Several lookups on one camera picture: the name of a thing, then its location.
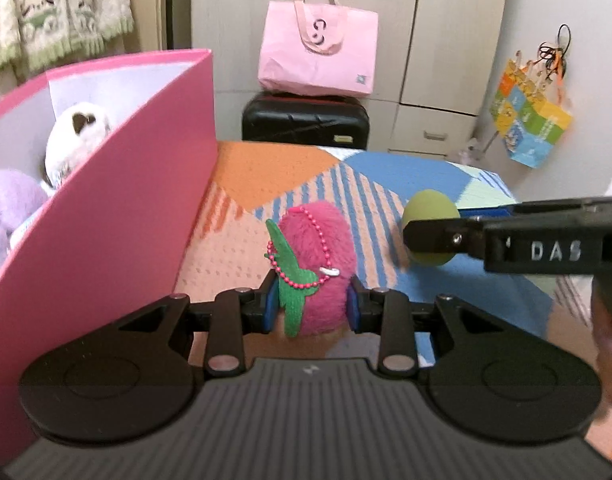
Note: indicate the cream fleece robe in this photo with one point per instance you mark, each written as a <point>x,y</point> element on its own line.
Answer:
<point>46,10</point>

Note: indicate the colourful paper gift bag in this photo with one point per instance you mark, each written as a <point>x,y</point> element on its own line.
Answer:
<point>530,120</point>

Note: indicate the pink tote bag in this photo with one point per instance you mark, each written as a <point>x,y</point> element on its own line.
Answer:
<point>296,50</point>

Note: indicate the patchwork patterned tablecloth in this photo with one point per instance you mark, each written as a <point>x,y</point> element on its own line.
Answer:
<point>286,170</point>

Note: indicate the green makeup sponge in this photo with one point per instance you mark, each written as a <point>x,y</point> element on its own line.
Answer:
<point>428,205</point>

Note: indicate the black suitcase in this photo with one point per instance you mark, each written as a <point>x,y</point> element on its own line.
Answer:
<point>296,120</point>

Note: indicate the pink strawberry plush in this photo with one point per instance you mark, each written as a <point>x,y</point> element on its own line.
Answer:
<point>316,260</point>

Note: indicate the beige three-door wardrobe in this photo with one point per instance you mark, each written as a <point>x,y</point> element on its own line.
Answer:
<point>435,35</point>

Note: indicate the pink cardboard box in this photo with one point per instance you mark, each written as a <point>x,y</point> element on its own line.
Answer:
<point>111,210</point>

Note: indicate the white plush animal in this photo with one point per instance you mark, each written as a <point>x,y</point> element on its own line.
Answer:
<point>71,145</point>

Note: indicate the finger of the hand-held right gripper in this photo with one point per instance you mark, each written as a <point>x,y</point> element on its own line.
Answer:
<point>560,204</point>
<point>445,236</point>

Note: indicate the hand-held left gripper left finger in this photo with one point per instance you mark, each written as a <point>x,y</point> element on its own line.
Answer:
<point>272,305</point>

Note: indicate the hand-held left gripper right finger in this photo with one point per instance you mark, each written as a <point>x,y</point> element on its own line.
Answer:
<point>352,307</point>

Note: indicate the purple plush toy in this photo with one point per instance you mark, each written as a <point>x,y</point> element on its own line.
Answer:
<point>11,205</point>

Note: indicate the person's right hand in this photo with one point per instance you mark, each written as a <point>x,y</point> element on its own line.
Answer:
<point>610,330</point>

